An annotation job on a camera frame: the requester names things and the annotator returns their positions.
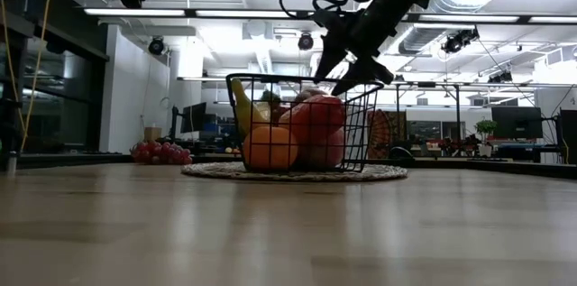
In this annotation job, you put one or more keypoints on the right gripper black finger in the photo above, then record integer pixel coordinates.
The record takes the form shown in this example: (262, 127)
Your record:
(365, 71)
(331, 56)

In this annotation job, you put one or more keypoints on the red round fruit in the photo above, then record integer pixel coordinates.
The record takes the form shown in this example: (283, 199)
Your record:
(315, 119)

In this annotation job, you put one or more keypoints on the pink peach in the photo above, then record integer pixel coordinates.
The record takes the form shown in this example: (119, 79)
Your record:
(324, 155)

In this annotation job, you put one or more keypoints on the yellow banana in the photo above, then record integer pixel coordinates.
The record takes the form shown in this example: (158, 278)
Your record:
(245, 114)

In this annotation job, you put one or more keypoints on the orange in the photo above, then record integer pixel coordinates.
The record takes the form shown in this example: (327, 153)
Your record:
(270, 150)

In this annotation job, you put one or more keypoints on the dark red grape bunch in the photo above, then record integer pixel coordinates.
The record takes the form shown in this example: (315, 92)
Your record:
(160, 153)

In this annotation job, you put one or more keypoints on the black monitor on arm stand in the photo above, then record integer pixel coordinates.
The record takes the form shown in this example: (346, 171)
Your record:
(194, 117)

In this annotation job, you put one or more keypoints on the black ceiling spotlight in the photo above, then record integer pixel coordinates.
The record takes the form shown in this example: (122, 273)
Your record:
(156, 45)
(305, 41)

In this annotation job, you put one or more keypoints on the orange patterned round decoration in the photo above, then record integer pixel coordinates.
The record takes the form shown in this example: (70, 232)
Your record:
(382, 135)

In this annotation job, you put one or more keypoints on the small potted green plant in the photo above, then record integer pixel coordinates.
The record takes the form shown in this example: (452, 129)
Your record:
(486, 127)

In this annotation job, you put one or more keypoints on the small cardboard box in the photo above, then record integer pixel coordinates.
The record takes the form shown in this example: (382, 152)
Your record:
(152, 133)

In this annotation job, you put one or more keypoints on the black computer monitor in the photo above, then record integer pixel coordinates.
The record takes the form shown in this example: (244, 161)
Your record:
(516, 122)
(569, 132)

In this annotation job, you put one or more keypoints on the round woven placemat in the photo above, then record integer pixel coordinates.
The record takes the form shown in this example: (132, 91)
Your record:
(207, 171)

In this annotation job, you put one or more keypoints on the small white cylinder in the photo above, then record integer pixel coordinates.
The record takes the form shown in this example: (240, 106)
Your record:
(11, 164)

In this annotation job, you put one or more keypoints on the black ceiling camera cluster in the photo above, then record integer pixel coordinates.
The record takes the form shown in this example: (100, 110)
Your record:
(500, 77)
(460, 41)

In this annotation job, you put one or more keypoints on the long ceiling light rail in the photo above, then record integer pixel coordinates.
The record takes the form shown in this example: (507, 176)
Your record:
(245, 14)

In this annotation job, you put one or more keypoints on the black tall rack frame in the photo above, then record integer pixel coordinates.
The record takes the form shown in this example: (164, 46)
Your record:
(457, 110)

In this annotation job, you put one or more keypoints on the black aluminium table frame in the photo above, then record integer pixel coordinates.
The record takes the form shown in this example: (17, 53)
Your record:
(67, 159)

